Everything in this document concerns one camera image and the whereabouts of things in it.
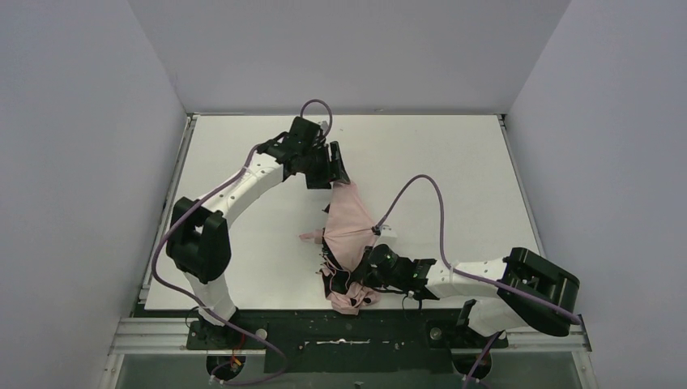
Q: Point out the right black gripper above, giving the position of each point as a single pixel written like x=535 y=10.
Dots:
x=353 y=270

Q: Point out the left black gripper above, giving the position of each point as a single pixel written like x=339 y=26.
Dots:
x=324 y=167

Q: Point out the pink folding umbrella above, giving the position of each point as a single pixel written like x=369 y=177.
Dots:
x=348 y=231

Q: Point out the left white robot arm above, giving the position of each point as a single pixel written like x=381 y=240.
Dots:
x=198 y=240

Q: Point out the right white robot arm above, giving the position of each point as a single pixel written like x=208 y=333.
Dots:
x=522 y=289

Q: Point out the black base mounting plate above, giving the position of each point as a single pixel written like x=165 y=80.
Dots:
x=322 y=341

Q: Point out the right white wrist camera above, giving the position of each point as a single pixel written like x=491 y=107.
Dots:
x=384 y=233

